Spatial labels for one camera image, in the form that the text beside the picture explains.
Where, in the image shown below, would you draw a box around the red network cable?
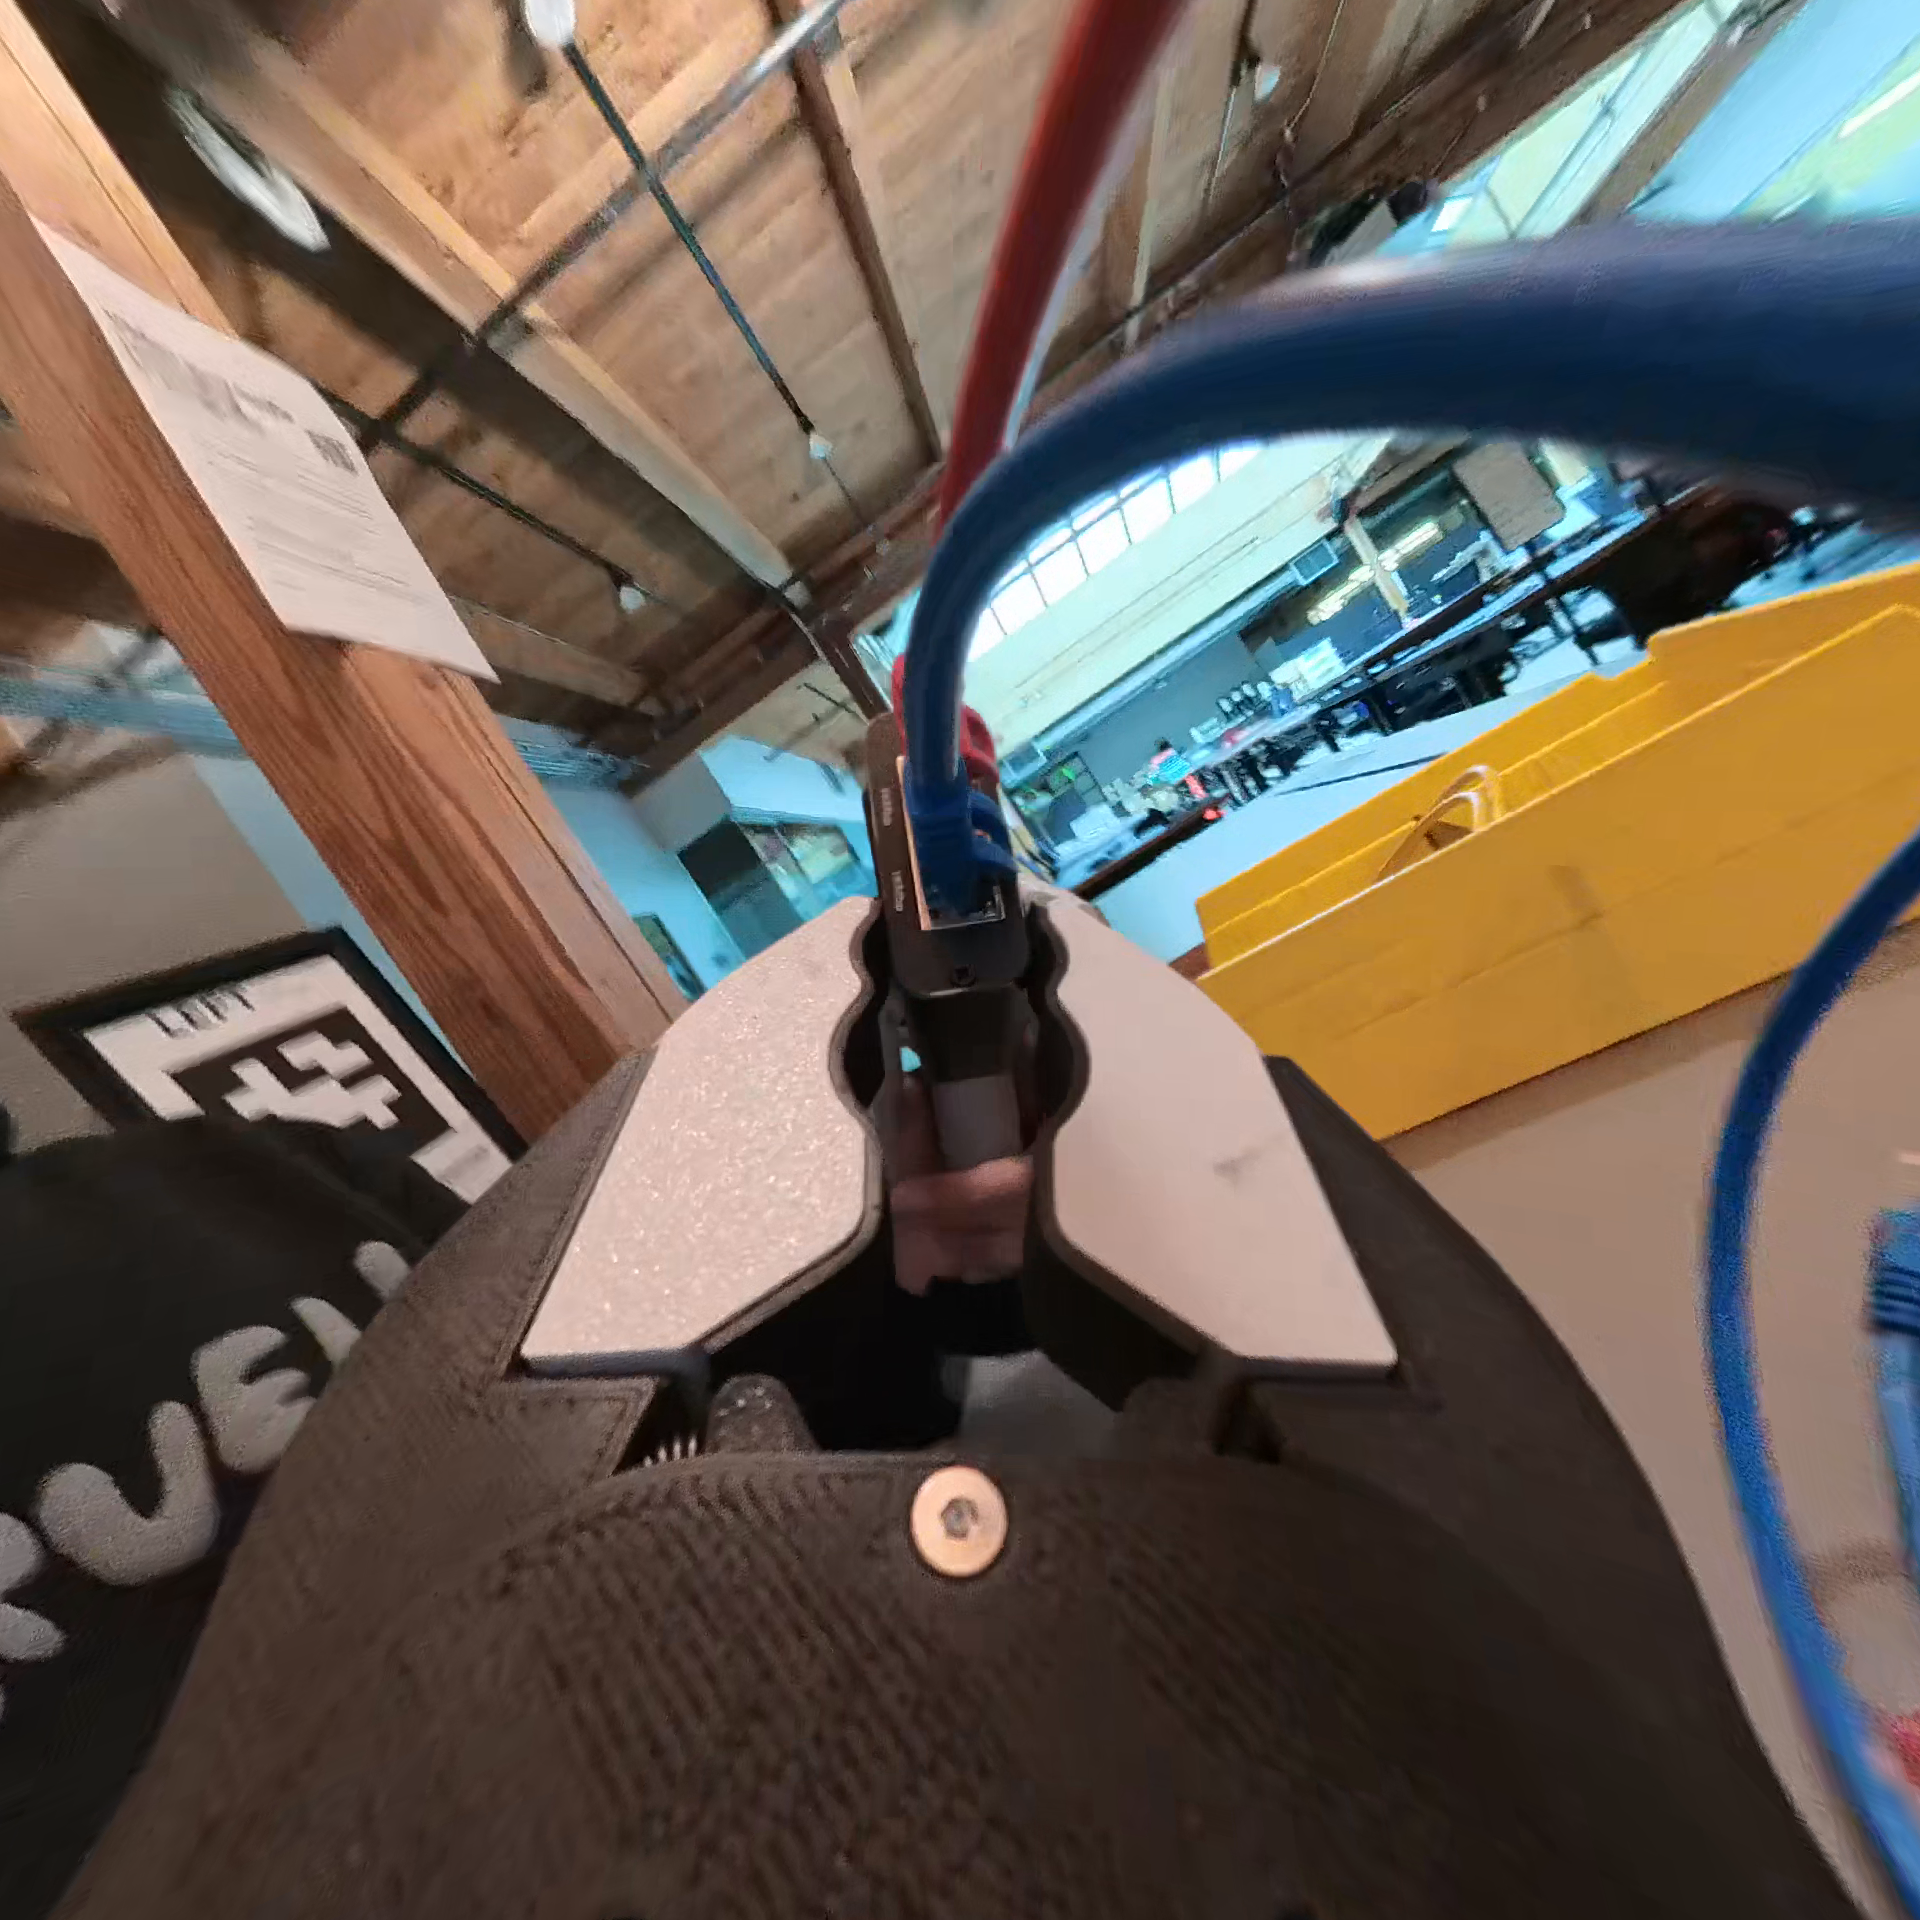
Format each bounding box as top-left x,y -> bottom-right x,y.
888,0 -> 1190,781

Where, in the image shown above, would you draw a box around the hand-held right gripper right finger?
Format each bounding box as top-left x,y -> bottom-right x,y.
1026,895 -> 1401,1408

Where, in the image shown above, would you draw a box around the white paper sheet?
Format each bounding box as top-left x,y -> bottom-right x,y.
30,221 -> 501,685

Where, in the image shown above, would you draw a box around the black network adapter box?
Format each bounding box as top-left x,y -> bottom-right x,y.
866,711 -> 1041,1175

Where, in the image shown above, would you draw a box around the yellow plastic bin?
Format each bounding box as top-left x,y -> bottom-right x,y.
1195,566 -> 1920,1142

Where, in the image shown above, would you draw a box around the person's black sweatshirt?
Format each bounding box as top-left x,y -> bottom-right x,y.
0,1111 -> 471,1920

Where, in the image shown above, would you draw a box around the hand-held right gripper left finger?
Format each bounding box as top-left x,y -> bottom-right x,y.
516,895 -> 902,1382

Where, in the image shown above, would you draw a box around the wooden post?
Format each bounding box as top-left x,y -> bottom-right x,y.
0,0 -> 691,1146

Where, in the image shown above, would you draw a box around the round ceiling lamp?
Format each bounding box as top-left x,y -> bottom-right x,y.
163,81 -> 337,257

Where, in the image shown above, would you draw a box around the blue network cable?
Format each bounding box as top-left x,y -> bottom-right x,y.
896,221 -> 1920,1920

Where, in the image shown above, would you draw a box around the background workbenches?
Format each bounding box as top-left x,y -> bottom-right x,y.
1051,479 -> 1863,889

